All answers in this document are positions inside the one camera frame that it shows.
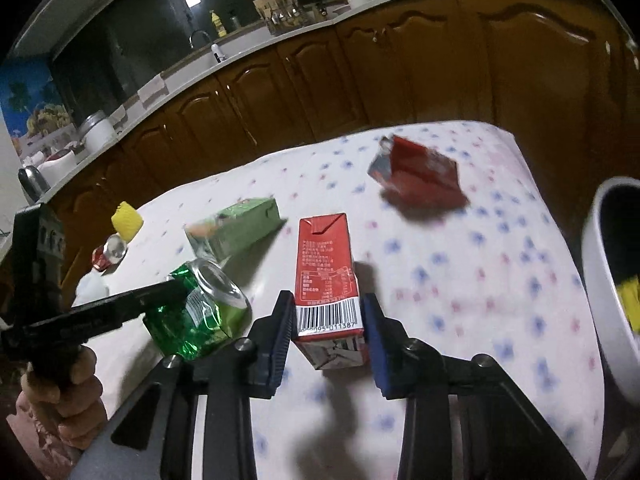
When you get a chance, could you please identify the wall poster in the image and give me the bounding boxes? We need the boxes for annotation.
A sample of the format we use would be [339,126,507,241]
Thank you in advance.
[0,57,76,156]

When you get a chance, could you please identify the white floral blanket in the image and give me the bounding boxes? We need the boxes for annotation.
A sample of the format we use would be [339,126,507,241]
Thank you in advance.
[70,120,606,480]

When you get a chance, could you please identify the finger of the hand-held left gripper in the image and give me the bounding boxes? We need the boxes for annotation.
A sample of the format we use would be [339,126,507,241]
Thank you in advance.
[60,280,188,345]

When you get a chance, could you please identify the white canister with metal lid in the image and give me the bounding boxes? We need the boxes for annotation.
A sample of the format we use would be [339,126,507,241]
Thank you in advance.
[77,110,116,153]

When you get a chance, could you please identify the large white dish cloth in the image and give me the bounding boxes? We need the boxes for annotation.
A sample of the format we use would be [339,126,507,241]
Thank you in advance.
[135,75,168,106]

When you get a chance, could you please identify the person's left hand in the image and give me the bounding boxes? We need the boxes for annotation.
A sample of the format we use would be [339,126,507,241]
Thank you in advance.
[15,345,110,453]

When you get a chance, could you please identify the crushed red can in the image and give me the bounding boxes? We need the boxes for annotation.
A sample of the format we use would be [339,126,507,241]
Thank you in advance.
[91,234,128,272]

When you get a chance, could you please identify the brown wooden lower cabinets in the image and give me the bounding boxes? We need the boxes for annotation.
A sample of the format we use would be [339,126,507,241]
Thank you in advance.
[47,0,640,281]

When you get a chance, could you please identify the dark window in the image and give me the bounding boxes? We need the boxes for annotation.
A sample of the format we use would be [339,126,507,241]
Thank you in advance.
[50,0,321,126]

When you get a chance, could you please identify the red drink carton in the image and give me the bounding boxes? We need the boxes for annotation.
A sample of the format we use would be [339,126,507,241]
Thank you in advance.
[292,212,373,371]

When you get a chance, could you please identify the green drink carton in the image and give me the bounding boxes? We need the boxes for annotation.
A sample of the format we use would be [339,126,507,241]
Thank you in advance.
[184,197,281,263]

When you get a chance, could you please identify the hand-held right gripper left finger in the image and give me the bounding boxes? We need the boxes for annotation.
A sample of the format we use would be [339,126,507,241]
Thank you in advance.
[67,290,298,480]

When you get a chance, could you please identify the white kitchen countertop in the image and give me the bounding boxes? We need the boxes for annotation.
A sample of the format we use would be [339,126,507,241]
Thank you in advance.
[0,0,601,211]

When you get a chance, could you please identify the yellow sponge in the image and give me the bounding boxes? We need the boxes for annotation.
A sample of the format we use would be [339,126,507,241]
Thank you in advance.
[111,201,144,241]

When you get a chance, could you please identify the crumpled red wrapper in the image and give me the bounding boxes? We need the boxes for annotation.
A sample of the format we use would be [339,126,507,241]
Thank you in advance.
[367,135,471,211]

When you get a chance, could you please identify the wooden utensil rack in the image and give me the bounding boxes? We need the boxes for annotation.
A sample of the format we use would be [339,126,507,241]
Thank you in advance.
[252,0,306,36]

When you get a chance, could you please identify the crushed green can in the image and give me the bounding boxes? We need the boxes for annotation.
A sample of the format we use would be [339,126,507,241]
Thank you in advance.
[142,258,251,361]

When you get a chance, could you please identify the white bin with black inside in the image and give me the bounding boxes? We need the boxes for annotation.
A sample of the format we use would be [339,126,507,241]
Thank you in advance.
[580,177,640,408]

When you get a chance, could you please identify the white pot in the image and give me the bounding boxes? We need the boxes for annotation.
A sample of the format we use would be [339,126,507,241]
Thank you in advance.
[37,150,81,181]

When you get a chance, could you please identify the green yellow snack bag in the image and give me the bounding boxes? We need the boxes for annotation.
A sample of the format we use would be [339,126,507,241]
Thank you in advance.
[617,275,640,333]

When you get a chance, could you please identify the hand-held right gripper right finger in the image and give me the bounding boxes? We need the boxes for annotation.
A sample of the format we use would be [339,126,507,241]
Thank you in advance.
[360,292,588,480]

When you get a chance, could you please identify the stainless steel kettle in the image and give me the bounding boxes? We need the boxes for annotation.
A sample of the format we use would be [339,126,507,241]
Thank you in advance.
[17,165,51,206]

